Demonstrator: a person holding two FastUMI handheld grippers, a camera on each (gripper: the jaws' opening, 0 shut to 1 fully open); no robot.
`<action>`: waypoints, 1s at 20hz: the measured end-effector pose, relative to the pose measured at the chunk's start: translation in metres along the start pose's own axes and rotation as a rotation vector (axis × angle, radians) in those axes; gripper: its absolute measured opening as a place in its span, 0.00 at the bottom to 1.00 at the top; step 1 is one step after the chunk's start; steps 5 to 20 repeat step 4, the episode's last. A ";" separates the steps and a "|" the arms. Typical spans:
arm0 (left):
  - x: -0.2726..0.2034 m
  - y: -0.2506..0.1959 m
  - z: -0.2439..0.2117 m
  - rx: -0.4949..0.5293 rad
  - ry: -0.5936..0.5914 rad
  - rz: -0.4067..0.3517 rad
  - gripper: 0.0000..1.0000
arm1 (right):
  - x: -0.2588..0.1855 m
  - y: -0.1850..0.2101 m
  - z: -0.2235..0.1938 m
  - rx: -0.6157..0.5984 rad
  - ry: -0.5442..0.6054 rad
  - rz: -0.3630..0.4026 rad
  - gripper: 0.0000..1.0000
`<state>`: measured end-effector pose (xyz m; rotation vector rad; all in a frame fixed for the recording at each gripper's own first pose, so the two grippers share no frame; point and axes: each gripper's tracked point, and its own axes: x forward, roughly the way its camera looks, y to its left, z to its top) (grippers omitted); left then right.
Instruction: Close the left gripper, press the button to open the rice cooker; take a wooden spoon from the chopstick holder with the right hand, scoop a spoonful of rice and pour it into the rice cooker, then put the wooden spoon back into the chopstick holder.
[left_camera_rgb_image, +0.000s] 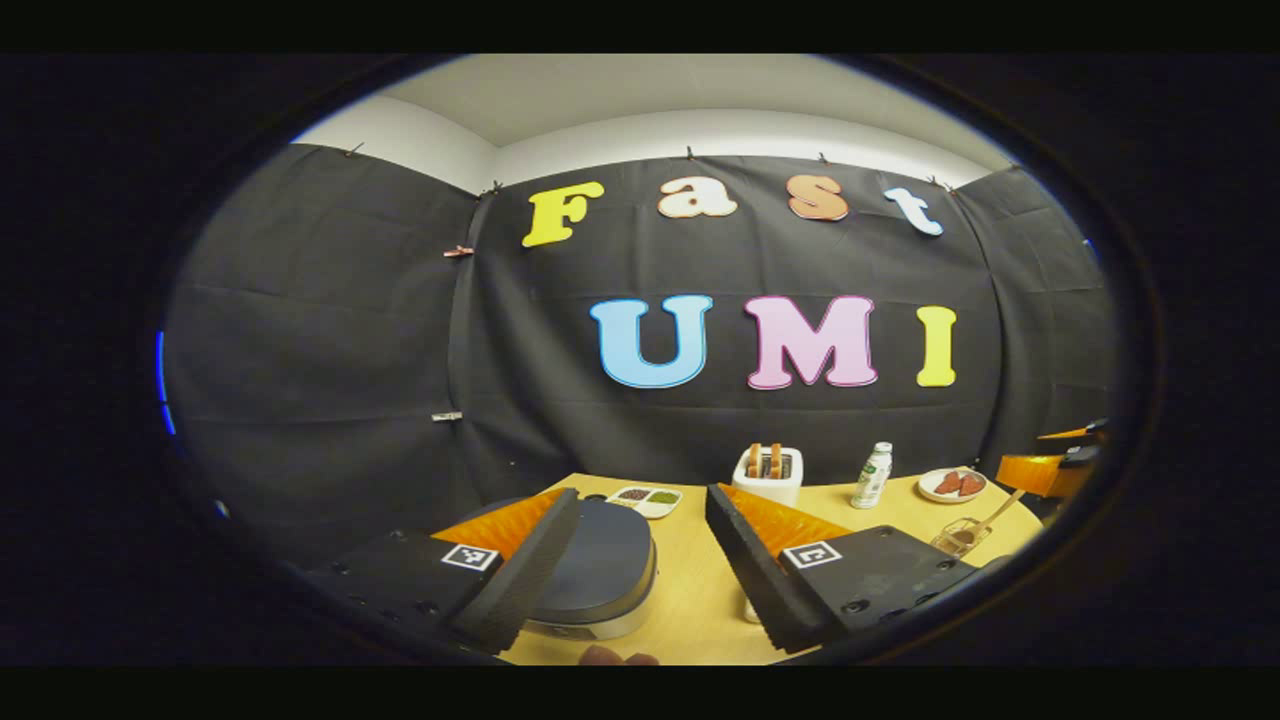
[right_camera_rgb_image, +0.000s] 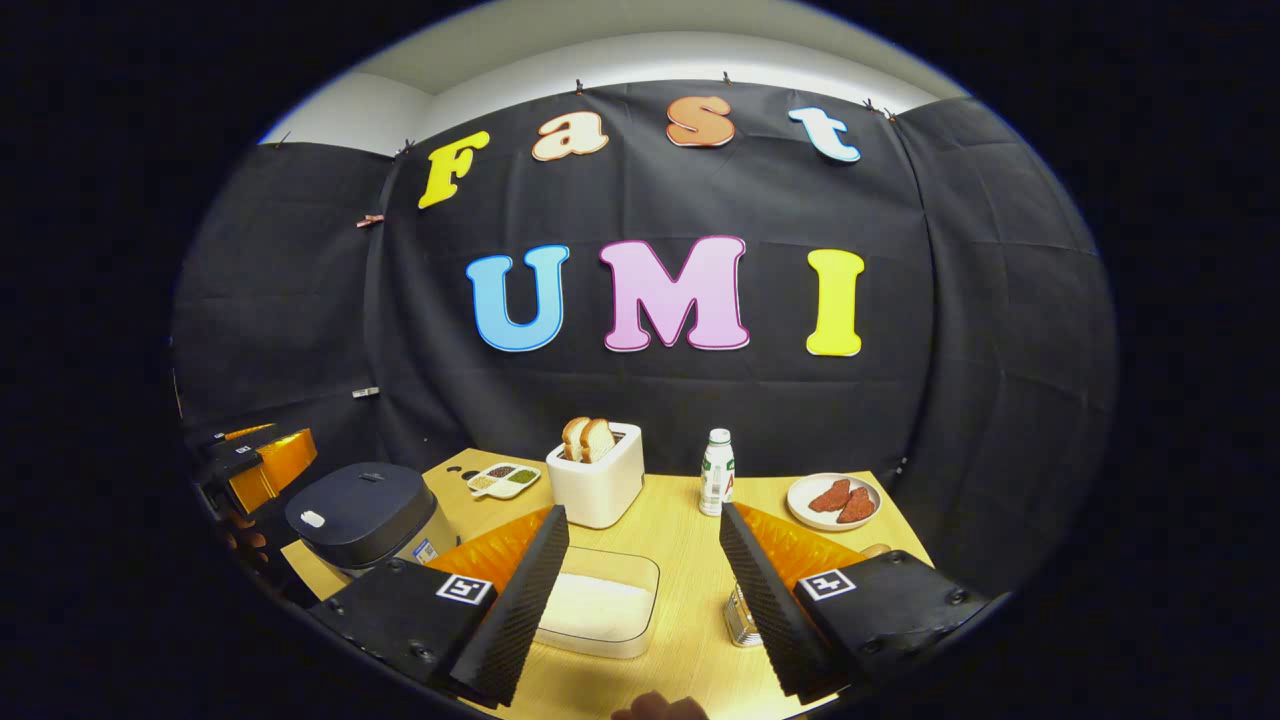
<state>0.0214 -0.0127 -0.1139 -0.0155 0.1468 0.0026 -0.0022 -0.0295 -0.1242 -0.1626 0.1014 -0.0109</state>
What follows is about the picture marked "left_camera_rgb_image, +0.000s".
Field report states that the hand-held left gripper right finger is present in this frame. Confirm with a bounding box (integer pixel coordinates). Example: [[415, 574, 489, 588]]
[[705, 483, 981, 653]]

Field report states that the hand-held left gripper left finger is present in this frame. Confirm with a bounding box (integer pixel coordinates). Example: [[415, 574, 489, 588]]
[[310, 487, 583, 656]]

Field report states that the wooden spoon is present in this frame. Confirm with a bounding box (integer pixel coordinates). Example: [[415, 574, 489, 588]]
[[960, 488, 1026, 536]]

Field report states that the dark grey rice cooker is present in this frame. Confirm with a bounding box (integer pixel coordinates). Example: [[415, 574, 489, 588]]
[[455, 497, 659, 641]]

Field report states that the white toaster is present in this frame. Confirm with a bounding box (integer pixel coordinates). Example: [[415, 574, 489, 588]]
[[732, 445, 804, 508]]

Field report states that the white round plate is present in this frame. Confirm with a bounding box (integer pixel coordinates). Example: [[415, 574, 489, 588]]
[[917, 467, 989, 504]]

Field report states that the white divided grain dish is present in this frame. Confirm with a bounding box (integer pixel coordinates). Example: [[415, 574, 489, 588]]
[[606, 485, 684, 520]]

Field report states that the white bottle green label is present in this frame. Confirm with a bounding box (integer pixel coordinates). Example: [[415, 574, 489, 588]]
[[851, 442, 894, 510]]

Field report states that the black backdrop cloth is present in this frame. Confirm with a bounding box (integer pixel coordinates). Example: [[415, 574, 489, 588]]
[[165, 143, 1116, 566]]

